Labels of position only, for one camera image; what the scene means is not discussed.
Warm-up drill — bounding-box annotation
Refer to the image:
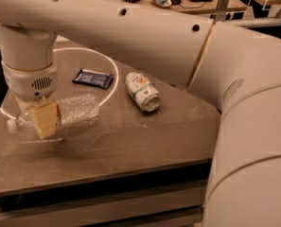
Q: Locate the white green soda can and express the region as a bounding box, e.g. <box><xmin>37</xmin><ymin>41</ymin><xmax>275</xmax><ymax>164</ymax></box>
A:
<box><xmin>124</xmin><ymin>72</ymin><xmax>161</xmax><ymax>112</ymax></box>

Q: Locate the right metal bracket post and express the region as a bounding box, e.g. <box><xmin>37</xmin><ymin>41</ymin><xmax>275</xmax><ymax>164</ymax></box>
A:
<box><xmin>214</xmin><ymin>0</ymin><xmax>230</xmax><ymax>22</ymax></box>

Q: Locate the metal guard rail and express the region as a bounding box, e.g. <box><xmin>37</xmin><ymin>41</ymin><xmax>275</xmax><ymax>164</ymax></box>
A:
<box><xmin>224</xmin><ymin>18</ymin><xmax>281</xmax><ymax>28</ymax></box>

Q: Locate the clear plastic water bottle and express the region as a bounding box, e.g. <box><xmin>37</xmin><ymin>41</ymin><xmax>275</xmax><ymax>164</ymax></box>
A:
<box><xmin>7</xmin><ymin>94</ymin><xmax>99</xmax><ymax>134</ymax></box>

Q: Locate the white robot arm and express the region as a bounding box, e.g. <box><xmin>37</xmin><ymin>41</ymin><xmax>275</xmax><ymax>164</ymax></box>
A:
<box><xmin>0</xmin><ymin>0</ymin><xmax>281</xmax><ymax>227</ymax></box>

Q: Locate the blue white face mask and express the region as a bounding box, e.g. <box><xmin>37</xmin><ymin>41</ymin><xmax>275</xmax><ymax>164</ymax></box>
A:
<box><xmin>152</xmin><ymin>0</ymin><xmax>171</xmax><ymax>8</ymax></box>

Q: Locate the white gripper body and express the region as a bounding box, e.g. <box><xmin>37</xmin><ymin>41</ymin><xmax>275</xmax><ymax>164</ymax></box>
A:
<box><xmin>2</xmin><ymin>63</ymin><xmax>58</xmax><ymax>102</ymax></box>

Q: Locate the dark blue snack packet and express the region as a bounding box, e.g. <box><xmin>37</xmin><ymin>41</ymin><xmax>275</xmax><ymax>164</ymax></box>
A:
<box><xmin>72</xmin><ymin>69</ymin><xmax>114</xmax><ymax>89</ymax></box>

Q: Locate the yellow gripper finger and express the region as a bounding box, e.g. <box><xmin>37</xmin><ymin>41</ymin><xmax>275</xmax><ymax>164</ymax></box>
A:
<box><xmin>31</xmin><ymin>102</ymin><xmax>57</xmax><ymax>139</ymax></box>
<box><xmin>15</xmin><ymin>96</ymin><xmax>33</xmax><ymax>111</ymax></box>

